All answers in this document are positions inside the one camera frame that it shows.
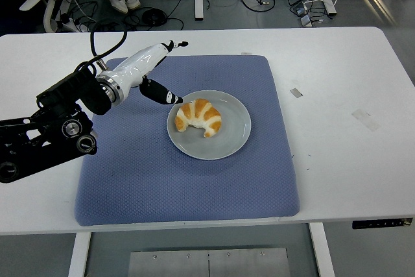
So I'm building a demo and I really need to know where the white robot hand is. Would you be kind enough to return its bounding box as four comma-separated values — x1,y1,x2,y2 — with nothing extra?
105,40,189,106

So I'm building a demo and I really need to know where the golden croissant bread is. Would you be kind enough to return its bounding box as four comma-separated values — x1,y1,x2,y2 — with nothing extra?
174,98,222,138

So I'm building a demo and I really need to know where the blue textured mat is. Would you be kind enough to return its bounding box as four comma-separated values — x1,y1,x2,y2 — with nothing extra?
73,54,300,228

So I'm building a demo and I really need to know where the grey round plate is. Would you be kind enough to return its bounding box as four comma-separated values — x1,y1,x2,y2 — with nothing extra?
166,90,252,161

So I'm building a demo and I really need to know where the white table leg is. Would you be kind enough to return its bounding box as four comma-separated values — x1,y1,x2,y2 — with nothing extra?
67,232,92,277
307,222,337,277

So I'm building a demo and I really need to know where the grey metal plate with screws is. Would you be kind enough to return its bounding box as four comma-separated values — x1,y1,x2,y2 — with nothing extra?
126,247,292,277

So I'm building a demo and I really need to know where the large clear tape strip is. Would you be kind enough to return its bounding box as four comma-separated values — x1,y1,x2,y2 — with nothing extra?
351,108,380,132

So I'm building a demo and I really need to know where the black table control panel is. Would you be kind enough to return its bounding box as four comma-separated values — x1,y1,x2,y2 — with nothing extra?
352,217,413,230

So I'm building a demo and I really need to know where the black cable coil on floor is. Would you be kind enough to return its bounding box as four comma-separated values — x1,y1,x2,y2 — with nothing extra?
139,7,169,27

